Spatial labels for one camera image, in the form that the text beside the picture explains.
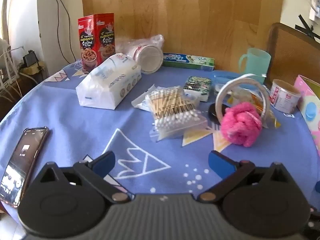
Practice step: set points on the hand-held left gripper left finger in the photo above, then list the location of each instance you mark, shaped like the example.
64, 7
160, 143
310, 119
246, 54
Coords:
105, 163

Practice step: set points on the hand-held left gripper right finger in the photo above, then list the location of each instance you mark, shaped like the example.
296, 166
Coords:
218, 161

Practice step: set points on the pink fluffy ball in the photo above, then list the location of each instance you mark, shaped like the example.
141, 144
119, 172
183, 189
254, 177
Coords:
240, 125

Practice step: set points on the bag of cotton swabs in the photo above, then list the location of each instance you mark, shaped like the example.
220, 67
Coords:
172, 105

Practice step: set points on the green patterned tissue packet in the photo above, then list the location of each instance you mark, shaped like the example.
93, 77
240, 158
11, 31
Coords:
197, 85

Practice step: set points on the pink cardboard box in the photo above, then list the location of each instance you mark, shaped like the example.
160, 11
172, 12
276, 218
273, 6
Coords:
310, 105

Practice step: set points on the blue printed tablecloth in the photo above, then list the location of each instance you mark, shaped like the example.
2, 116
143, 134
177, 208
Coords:
75, 130

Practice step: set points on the black round lid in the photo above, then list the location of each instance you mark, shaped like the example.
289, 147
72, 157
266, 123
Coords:
213, 112

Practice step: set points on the clear pouch with white hoop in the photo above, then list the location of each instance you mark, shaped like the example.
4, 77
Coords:
220, 100

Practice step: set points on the white plastic packet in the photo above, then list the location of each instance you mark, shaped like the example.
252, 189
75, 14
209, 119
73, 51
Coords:
141, 103

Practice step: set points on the translucent blue plastic container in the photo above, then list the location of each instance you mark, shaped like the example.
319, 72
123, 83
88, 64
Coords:
222, 78

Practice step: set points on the white tissue pack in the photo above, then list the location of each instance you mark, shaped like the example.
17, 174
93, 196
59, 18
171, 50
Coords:
107, 80

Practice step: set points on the smartphone with dark case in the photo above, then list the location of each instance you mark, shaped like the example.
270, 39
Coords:
17, 160

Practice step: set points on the tin can with red label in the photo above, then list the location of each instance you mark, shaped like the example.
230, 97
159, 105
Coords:
285, 97

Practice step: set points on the teal plastic cup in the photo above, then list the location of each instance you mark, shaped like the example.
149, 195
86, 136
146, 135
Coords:
255, 62

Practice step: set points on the green and blue toothpaste box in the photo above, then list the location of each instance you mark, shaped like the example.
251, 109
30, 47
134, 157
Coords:
187, 60

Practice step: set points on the red cereal box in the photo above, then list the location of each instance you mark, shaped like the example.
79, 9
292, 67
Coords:
96, 42

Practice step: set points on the wooden panel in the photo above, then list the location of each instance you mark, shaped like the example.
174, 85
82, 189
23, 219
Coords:
187, 17

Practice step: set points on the black tape strips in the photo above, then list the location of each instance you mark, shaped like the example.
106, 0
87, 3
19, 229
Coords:
303, 27

